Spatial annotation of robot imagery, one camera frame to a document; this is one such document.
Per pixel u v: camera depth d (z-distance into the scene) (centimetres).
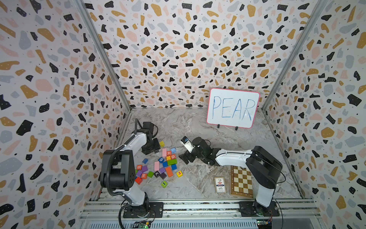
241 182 81
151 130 80
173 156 92
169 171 87
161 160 91
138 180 81
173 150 95
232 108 103
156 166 88
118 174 46
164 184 81
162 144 97
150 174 86
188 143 78
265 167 49
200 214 73
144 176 84
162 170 88
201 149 69
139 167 88
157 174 85
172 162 92
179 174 85
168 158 92
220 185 81
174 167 89
